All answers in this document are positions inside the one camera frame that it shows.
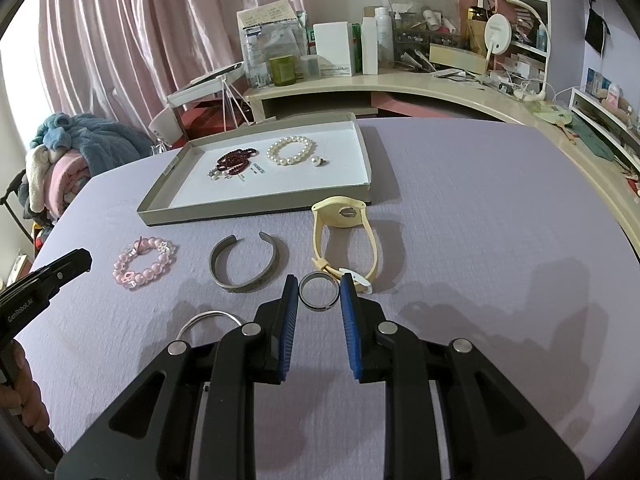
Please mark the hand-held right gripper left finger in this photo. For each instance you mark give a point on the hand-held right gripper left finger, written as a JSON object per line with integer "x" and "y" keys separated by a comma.
{"x": 287, "y": 330}

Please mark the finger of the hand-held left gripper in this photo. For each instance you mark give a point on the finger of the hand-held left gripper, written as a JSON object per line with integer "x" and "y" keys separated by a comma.
{"x": 67, "y": 266}

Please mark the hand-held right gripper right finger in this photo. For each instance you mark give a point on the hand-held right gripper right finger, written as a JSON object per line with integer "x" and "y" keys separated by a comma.
{"x": 350, "y": 330}

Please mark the grey shallow cardboard tray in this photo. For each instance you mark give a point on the grey shallow cardboard tray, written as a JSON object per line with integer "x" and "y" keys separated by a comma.
{"x": 300, "y": 185}

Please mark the pearl earring with dark bead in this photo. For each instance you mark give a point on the pearl earring with dark bead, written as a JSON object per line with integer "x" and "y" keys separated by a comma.
{"x": 317, "y": 161}

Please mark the person's left hand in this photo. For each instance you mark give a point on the person's left hand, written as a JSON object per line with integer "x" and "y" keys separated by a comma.
{"x": 27, "y": 385}

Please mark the thin silver bangle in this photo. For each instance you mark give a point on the thin silver bangle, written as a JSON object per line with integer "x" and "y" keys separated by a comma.
{"x": 210, "y": 314}

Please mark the black chair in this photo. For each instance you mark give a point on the black chair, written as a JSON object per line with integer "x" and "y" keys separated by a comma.
{"x": 12, "y": 200}

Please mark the pink folded blanket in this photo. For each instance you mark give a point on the pink folded blanket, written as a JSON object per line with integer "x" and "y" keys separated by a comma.
{"x": 70, "y": 180}

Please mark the grey open cuff bangle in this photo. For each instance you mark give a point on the grey open cuff bangle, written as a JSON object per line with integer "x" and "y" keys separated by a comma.
{"x": 216, "y": 265}

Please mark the white fluffy cloth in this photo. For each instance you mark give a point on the white fluffy cloth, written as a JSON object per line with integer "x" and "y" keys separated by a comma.
{"x": 37, "y": 170}

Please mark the yellow wrist watch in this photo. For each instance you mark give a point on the yellow wrist watch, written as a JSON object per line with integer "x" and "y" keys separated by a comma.
{"x": 340, "y": 211}

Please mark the blue fleece blanket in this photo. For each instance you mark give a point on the blue fleece blanket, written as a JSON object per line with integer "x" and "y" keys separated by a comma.
{"x": 100, "y": 135}

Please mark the white paper bag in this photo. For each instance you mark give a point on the white paper bag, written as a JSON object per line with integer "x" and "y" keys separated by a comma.
{"x": 200, "y": 110}

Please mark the pink satin curtain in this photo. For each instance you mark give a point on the pink satin curtain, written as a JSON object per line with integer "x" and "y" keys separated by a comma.
{"x": 125, "y": 35}

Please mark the beige curved desk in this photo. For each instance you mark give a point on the beige curved desk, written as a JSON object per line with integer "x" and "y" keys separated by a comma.
{"x": 400, "y": 85}

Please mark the green glass jar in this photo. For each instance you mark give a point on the green glass jar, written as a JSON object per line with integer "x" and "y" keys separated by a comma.
{"x": 282, "y": 71}

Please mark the clear small jar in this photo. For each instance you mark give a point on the clear small jar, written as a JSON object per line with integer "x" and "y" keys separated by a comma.
{"x": 310, "y": 66}

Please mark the white square box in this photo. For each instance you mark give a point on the white square box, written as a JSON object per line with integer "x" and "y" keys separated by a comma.
{"x": 332, "y": 47}

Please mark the green narrow box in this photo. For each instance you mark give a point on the green narrow box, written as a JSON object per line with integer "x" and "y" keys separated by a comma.
{"x": 357, "y": 45}

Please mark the tall white box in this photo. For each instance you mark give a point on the tall white box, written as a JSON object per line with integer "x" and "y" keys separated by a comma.
{"x": 370, "y": 45}

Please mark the beige flat box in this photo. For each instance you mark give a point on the beige flat box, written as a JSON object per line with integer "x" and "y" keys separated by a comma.
{"x": 457, "y": 57}

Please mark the clear plastic bag of packets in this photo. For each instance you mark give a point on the clear plastic bag of packets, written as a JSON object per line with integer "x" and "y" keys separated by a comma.
{"x": 270, "y": 35}

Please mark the green hand fan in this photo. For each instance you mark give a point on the green hand fan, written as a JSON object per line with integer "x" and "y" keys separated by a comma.
{"x": 552, "y": 112}

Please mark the white spray bottle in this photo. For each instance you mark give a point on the white spray bottle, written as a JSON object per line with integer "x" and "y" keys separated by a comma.
{"x": 384, "y": 30}

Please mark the green cloth pouch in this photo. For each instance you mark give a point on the green cloth pouch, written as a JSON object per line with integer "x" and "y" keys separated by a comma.
{"x": 595, "y": 140}

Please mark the white round mirror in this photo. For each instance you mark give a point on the white round mirror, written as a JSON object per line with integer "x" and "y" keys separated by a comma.
{"x": 497, "y": 32}

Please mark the clear acrylic cosmetics organizer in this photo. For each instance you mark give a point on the clear acrylic cosmetics organizer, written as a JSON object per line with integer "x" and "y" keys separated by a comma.
{"x": 420, "y": 5}

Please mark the white desk riser shelf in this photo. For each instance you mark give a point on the white desk riser shelf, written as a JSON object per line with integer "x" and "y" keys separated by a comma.
{"x": 600, "y": 110}

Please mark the white desk lamp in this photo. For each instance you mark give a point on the white desk lamp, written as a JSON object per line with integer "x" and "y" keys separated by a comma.
{"x": 542, "y": 35}

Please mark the white and pink shelf unit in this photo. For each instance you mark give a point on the white and pink shelf unit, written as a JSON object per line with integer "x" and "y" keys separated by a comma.
{"x": 520, "y": 5}

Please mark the black hanging pouch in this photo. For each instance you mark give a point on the black hanging pouch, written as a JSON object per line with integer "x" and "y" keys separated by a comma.
{"x": 596, "y": 25}

